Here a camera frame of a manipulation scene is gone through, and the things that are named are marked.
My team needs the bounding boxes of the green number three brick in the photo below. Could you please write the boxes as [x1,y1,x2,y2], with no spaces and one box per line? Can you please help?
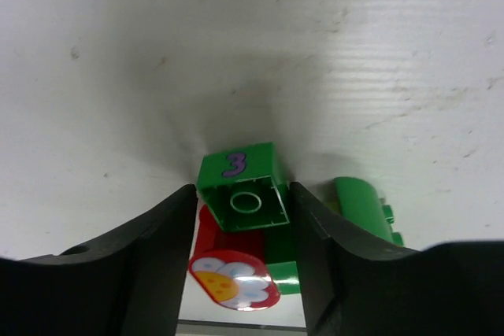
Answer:
[196,142,290,232]

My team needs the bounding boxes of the red flower lego piece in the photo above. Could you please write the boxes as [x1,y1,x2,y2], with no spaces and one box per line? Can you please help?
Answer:
[188,205,280,312]

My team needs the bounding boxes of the green lego brick cluster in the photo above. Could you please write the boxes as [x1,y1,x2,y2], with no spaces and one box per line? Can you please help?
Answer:
[263,176,404,295]

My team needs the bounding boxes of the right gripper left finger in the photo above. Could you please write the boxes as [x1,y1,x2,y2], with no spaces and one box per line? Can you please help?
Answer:
[1,184,197,335]

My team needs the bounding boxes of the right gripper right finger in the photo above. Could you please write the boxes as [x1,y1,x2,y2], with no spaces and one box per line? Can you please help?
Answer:
[290,182,503,335]

